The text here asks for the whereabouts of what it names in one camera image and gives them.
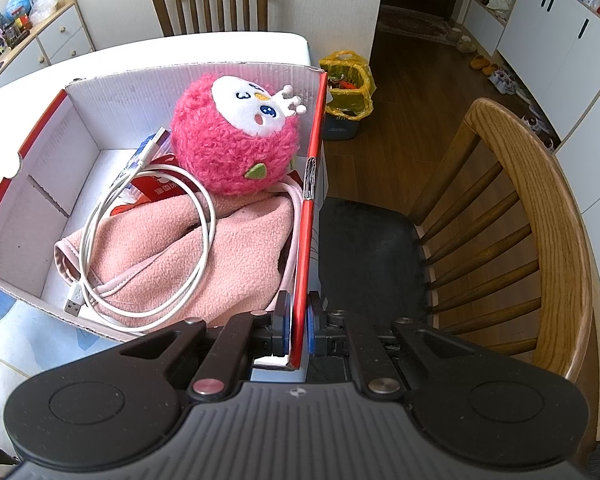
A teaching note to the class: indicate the yellow slipper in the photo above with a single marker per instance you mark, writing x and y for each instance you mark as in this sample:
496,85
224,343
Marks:
477,62
491,68

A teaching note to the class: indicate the light wooden curved chair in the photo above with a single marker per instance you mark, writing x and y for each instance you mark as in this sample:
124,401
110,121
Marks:
545,200

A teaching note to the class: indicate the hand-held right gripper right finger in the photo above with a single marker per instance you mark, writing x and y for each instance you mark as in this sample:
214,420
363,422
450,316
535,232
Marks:
311,327

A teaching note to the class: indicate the white brown sneaker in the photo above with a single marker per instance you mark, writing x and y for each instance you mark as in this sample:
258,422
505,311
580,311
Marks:
532,121

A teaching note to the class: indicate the colourful toy pile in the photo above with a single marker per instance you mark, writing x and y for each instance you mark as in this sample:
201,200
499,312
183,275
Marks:
2,35

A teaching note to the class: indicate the pink fleece cloth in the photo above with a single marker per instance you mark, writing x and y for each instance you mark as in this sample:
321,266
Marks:
240,240

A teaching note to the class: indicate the blue globe toy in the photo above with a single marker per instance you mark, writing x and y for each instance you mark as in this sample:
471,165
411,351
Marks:
19,2

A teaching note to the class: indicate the yellow trash bag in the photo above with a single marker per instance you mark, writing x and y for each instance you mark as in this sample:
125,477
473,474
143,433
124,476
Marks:
347,67

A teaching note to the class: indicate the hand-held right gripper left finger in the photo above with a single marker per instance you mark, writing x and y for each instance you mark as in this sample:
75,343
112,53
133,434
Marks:
280,327

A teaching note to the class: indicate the blue printed table mat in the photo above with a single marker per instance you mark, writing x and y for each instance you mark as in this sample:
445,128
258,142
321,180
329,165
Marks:
25,345

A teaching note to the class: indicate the dark grey trash bin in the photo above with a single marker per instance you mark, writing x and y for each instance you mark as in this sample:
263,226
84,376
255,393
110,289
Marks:
340,130

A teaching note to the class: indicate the pink round plush toy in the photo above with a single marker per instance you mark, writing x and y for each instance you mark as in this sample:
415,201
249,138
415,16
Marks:
220,155

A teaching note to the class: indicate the white wooden drawer cabinet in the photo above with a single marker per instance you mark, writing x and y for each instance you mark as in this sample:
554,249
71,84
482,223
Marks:
55,40

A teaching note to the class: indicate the red packet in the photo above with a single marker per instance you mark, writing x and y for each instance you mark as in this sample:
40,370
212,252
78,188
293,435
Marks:
155,186

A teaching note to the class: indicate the blue white packet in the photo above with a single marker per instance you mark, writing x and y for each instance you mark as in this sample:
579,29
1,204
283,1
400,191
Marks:
135,162

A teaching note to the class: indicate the patterned door rug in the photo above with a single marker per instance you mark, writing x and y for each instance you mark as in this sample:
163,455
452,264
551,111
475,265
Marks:
415,25

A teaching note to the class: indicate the white open shelf compartment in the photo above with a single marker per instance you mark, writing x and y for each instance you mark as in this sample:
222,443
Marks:
480,30

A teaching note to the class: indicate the clear plastic bag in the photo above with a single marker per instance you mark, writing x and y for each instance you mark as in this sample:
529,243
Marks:
44,6

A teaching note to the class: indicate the white red cardboard box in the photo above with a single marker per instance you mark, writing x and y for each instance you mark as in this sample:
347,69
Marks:
40,200

